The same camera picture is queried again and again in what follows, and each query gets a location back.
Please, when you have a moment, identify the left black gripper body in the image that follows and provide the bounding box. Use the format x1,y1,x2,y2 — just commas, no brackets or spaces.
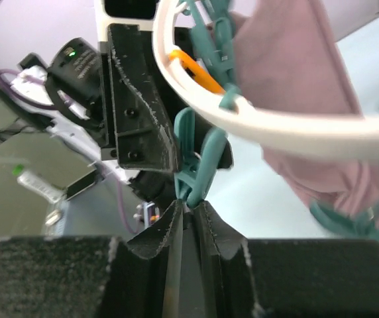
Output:
98,23,184,173

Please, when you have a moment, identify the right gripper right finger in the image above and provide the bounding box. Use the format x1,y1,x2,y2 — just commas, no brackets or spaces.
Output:
193,202,379,317

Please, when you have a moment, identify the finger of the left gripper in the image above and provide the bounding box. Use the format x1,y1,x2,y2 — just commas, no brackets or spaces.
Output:
107,23,182,174

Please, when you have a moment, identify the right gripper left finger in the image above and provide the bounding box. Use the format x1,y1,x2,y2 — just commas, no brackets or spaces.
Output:
0,200,184,317

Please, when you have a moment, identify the white round clip hanger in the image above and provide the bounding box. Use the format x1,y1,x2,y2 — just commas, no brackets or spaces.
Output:
152,1,379,233

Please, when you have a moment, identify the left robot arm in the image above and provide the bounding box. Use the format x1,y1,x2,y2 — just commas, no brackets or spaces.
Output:
34,23,180,179

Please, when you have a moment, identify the mauve cloth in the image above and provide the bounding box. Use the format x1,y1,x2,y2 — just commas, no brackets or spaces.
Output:
232,0,379,216

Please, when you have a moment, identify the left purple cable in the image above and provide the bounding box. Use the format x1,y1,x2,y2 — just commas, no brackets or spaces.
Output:
0,0,140,235

